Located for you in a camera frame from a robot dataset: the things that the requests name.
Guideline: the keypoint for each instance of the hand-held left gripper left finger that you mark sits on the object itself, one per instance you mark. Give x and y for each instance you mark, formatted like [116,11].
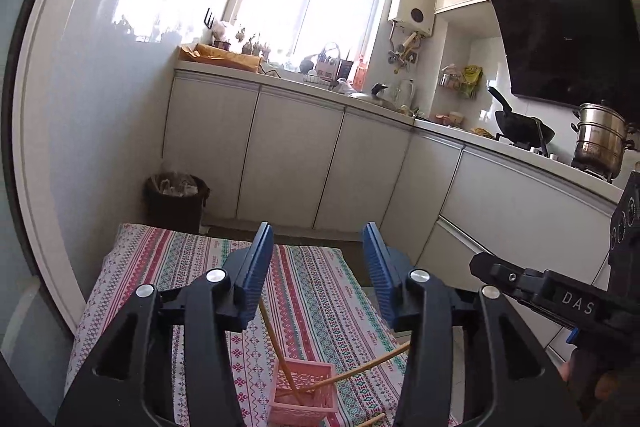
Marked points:
[261,267]

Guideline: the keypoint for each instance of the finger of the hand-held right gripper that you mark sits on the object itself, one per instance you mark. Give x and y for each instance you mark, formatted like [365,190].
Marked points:
[505,276]

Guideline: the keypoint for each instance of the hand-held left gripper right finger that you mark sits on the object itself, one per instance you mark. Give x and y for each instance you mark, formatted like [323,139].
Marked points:
[376,267]

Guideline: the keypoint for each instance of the pink plastic basket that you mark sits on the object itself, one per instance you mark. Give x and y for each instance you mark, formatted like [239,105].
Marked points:
[305,412]

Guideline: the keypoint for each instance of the wooden chopstick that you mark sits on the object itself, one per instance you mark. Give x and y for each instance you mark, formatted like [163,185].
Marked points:
[272,337]
[372,420]
[380,358]

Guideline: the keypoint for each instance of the person's right hand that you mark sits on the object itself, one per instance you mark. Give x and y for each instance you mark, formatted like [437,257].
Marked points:
[607,389]

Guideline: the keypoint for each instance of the patterned woven tablecloth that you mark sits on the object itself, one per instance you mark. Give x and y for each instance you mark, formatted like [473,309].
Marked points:
[320,287]

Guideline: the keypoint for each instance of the white lower cabinets under stove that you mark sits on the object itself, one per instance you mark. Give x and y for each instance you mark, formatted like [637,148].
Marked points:
[510,207]

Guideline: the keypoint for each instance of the black trash bin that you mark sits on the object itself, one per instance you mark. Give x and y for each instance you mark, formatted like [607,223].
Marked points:
[175,212]

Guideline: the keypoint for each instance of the white lower cabinets under window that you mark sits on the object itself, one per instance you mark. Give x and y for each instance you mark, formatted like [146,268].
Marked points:
[295,157]

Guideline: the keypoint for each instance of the gas stove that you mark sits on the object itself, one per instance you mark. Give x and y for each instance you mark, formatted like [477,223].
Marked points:
[537,150]

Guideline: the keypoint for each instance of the black wok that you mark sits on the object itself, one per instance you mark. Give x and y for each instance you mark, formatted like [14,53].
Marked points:
[520,127]

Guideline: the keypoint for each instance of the stainless steel steamer pot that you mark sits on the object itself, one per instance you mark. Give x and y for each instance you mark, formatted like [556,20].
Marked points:
[597,137]

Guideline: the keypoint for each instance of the small bowls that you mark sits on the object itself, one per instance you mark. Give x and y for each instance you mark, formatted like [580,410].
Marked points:
[449,119]

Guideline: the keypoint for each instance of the white electric kettle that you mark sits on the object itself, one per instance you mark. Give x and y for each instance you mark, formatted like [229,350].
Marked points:
[407,93]

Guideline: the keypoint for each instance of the yellow hanging bag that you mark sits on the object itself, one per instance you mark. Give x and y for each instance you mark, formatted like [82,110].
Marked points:
[471,82]

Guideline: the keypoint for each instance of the pink utensil caddy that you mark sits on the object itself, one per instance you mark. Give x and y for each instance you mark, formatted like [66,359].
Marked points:
[330,62]

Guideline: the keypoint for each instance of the yellow paper bags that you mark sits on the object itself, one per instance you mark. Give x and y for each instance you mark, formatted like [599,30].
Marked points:
[220,54]

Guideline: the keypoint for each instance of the water heater pipes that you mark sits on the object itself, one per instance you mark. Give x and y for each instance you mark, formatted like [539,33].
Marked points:
[402,49]

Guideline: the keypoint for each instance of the row of small windowsill figurines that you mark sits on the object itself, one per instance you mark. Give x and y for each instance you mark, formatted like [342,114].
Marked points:
[252,44]

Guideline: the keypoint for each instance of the black range hood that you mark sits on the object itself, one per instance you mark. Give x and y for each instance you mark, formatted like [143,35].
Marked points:
[565,42]

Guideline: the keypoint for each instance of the black router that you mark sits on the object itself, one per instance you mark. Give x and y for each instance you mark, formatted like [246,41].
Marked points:
[208,19]

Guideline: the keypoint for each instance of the white wall water heater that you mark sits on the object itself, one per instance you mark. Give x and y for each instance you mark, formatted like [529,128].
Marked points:
[412,2]

